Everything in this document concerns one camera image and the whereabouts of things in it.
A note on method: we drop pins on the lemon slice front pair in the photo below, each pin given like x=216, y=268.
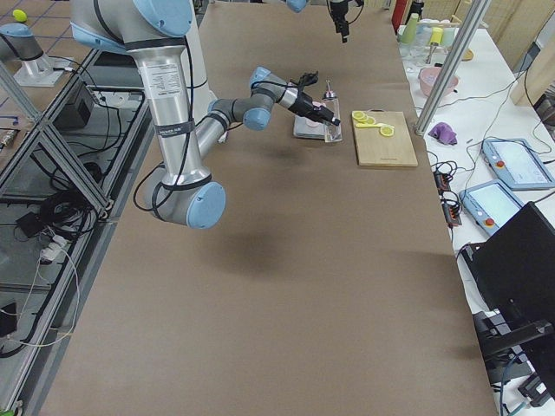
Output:
x=387, y=130

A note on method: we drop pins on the lemon slice middle stack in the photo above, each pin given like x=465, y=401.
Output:
x=367, y=120

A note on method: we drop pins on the black power strip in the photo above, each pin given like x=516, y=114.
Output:
x=450, y=202

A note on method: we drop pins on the teach pendant far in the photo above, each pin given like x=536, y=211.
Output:
x=517, y=165

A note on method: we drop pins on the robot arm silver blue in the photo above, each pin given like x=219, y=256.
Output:
x=298, y=5
x=181, y=190

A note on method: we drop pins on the teach pendant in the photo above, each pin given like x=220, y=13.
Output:
x=517, y=165
x=491, y=205

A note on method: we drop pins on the lemon slice far right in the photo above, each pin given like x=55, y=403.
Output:
x=357, y=115

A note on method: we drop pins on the purple cloth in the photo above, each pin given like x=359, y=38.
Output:
x=443, y=133

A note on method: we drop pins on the aluminium frame post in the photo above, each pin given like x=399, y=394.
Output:
x=464, y=36

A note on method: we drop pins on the pink plastic cup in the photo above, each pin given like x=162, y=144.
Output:
x=313, y=117

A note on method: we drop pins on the white pedestal column base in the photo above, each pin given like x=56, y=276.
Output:
x=203, y=95

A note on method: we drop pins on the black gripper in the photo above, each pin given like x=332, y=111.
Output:
x=305, y=106
x=337, y=11

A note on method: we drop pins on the teach pendant near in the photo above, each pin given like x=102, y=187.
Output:
x=491, y=205

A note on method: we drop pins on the glass sauce bottle steel spout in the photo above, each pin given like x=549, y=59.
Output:
x=332, y=128

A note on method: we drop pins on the green bottle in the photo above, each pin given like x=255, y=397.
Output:
x=408, y=34

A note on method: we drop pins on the bamboo cutting board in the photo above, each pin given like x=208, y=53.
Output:
x=376, y=151

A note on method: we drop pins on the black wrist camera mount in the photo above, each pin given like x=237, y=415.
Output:
x=305, y=80

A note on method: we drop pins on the black monitor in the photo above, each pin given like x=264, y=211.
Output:
x=514, y=273

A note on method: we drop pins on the silver digital kitchen scale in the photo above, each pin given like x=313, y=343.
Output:
x=307, y=129

